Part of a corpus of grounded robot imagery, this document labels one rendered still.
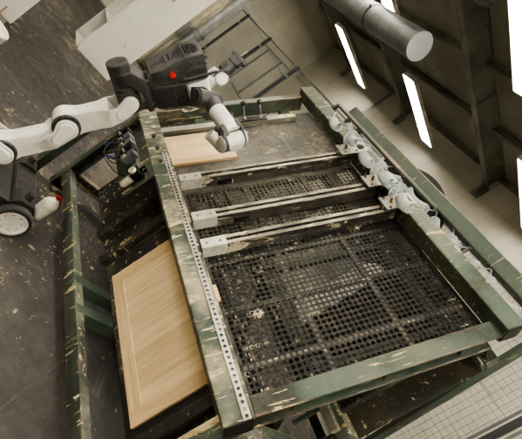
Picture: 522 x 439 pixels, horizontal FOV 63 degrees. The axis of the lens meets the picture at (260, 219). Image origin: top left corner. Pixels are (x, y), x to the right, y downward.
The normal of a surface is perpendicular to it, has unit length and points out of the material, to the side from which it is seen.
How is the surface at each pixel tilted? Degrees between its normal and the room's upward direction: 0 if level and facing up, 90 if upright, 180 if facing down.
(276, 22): 90
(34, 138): 90
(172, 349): 90
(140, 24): 90
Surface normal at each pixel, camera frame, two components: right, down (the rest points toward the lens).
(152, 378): -0.45, -0.51
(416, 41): 0.33, 0.65
